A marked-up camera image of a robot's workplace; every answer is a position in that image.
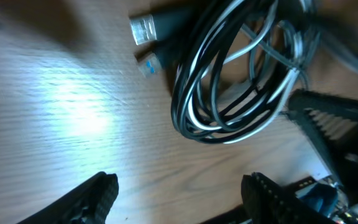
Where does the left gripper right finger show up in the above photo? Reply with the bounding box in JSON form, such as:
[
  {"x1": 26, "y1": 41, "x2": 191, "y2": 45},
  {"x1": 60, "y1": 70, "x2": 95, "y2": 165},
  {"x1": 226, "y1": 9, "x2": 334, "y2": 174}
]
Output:
[{"x1": 241, "y1": 172, "x2": 335, "y2": 224}]

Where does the black braided cable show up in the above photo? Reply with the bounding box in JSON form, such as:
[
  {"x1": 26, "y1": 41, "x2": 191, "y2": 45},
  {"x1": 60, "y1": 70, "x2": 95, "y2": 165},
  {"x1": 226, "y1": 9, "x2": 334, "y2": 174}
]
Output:
[{"x1": 129, "y1": 0, "x2": 358, "y2": 94}]

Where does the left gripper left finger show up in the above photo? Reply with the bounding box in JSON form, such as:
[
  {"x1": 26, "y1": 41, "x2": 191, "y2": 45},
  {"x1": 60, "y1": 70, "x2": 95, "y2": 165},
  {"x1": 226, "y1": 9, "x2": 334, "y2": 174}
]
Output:
[{"x1": 18, "y1": 172, "x2": 119, "y2": 224}]

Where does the black and white cable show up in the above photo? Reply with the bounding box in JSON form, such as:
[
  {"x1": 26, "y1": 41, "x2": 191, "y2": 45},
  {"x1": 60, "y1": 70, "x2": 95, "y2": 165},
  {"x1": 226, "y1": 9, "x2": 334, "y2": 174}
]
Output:
[{"x1": 137, "y1": 0, "x2": 321, "y2": 145}]

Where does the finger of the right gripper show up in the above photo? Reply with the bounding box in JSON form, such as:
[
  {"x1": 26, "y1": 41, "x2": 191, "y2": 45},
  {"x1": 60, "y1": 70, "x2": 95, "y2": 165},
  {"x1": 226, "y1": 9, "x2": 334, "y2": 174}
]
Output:
[{"x1": 288, "y1": 90, "x2": 358, "y2": 202}]

